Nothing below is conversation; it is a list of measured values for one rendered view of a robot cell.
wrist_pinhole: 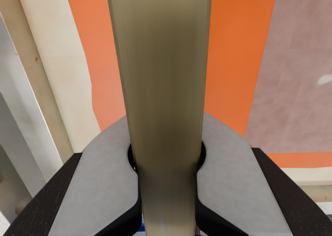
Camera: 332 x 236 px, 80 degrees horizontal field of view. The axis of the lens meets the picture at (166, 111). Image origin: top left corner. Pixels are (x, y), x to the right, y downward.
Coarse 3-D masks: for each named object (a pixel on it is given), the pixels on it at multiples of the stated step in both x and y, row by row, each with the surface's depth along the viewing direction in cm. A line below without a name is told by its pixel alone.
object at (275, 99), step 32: (96, 64) 25; (224, 64) 25; (256, 64) 25; (288, 64) 25; (320, 64) 25; (96, 96) 27; (224, 96) 27; (256, 96) 27; (288, 96) 27; (320, 96) 28; (256, 128) 30; (288, 128) 30; (320, 128) 30; (288, 160) 34; (320, 160) 34
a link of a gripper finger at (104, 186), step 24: (120, 120) 11; (96, 144) 9; (120, 144) 9; (96, 168) 8; (120, 168) 8; (72, 192) 7; (96, 192) 7; (120, 192) 7; (72, 216) 6; (96, 216) 6; (120, 216) 6
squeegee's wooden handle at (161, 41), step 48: (144, 0) 5; (192, 0) 5; (144, 48) 6; (192, 48) 6; (144, 96) 7; (192, 96) 7; (144, 144) 8; (192, 144) 8; (144, 192) 9; (192, 192) 9
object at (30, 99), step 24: (0, 0) 19; (0, 24) 19; (24, 24) 22; (0, 48) 20; (24, 48) 22; (0, 72) 22; (24, 72) 22; (24, 96) 23; (48, 96) 26; (24, 120) 25; (48, 120) 26; (48, 144) 27; (48, 168) 29; (312, 192) 36
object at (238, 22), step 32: (96, 0) 21; (224, 0) 21; (256, 0) 21; (288, 0) 21; (320, 0) 22; (96, 32) 23; (224, 32) 23; (256, 32) 23; (288, 32) 23; (320, 32) 23
